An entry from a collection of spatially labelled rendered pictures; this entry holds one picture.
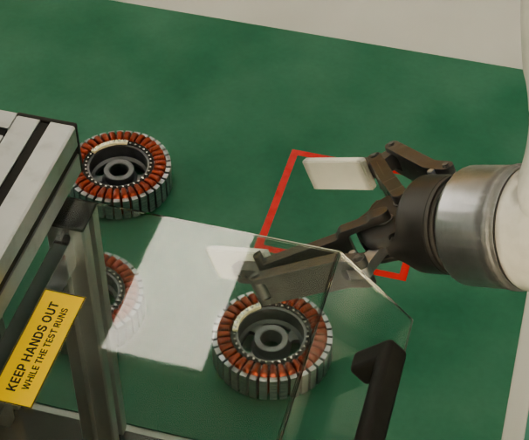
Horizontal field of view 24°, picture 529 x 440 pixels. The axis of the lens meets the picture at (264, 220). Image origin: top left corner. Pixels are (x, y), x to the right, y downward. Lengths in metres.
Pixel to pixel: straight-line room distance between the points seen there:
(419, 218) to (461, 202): 0.04
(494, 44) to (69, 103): 0.52
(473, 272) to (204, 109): 0.64
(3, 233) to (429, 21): 0.89
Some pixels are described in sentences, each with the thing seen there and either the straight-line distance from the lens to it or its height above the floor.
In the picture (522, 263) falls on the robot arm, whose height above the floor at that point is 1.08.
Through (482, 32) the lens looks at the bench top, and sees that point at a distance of 1.61.
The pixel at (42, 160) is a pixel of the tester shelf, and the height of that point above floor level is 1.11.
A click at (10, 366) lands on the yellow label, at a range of 0.83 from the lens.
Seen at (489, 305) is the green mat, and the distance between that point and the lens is 1.28.
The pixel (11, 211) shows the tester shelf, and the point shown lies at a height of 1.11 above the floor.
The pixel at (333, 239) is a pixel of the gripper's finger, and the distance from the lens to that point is 0.98.
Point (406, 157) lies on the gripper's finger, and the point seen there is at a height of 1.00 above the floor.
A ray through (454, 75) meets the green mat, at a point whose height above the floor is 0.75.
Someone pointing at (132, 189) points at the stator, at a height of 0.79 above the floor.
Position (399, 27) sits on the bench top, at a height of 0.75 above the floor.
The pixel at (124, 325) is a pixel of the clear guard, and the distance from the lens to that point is 0.85.
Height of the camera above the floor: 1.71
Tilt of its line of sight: 46 degrees down
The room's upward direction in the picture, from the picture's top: straight up
